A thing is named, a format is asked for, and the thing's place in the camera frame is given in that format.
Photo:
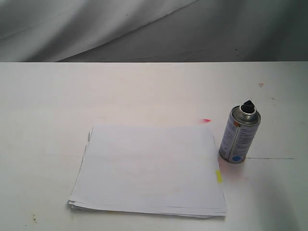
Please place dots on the white paper stack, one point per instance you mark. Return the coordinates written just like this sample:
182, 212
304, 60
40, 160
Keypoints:
172, 171

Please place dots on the white backdrop cloth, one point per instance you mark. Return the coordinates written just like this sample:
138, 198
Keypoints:
153, 30

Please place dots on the silver spray paint can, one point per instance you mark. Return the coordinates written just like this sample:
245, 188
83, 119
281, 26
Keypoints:
239, 133

